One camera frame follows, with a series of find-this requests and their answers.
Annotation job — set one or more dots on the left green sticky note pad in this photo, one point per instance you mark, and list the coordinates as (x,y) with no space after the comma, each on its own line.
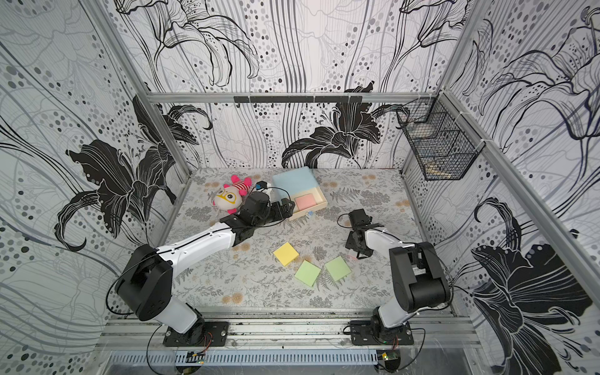
(307,273)

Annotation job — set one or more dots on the green sticky note pad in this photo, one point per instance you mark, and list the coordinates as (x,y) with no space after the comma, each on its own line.
(307,273)
(338,268)

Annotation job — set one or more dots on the pink white owl plush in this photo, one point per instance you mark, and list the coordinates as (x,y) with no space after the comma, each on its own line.
(230,198)

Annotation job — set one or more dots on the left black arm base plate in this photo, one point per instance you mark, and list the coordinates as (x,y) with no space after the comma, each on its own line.
(202,334)

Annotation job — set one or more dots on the right green sticky note pad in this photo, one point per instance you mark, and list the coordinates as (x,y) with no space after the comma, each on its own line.
(338,268)

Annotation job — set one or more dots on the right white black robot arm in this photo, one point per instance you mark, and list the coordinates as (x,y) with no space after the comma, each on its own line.
(419,280)

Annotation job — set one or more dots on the yellow sticky note pad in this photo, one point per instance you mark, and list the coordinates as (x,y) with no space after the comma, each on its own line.
(286,254)

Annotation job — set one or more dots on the blue wooden drawer box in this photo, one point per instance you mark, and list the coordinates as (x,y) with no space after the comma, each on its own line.
(299,182)

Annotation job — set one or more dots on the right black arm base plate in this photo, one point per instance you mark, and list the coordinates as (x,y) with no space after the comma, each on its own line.
(367,332)

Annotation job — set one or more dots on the black wire basket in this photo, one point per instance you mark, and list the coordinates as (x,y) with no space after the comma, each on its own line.
(441,147)

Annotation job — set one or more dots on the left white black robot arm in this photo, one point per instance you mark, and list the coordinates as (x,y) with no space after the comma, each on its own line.
(146,284)

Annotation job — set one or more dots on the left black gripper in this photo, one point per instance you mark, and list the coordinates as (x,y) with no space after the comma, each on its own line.
(280,215)

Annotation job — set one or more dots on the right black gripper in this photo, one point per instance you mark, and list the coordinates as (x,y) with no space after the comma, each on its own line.
(355,241)

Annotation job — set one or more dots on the white slotted cable duct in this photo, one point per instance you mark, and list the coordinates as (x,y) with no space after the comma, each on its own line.
(283,357)

